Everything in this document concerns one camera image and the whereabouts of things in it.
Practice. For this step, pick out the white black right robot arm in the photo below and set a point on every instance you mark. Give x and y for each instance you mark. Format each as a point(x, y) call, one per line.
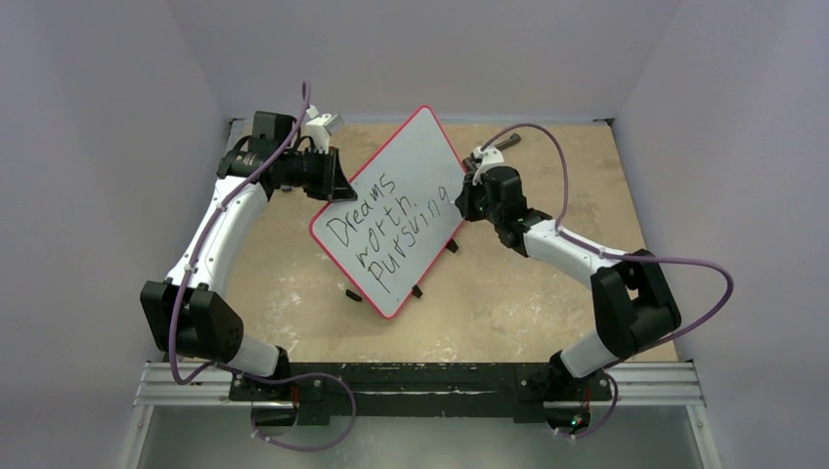
point(633, 306)

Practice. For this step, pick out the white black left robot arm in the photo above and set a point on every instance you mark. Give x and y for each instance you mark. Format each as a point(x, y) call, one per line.
point(220, 246)

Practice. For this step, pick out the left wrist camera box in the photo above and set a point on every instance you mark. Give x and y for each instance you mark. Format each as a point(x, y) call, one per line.
point(320, 126)

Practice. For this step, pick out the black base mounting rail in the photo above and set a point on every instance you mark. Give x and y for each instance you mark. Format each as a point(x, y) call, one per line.
point(315, 392)

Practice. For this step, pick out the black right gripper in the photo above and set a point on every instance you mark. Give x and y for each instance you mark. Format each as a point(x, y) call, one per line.
point(467, 201)

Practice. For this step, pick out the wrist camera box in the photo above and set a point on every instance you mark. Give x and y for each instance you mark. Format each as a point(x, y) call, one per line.
point(482, 160)
point(320, 126)

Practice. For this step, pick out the pink framed whiteboard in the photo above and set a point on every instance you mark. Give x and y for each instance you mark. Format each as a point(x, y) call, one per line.
point(403, 218)

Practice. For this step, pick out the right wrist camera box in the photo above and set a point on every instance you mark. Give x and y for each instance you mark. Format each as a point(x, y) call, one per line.
point(482, 160)

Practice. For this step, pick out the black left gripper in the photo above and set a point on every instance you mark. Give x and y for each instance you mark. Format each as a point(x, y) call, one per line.
point(333, 185)

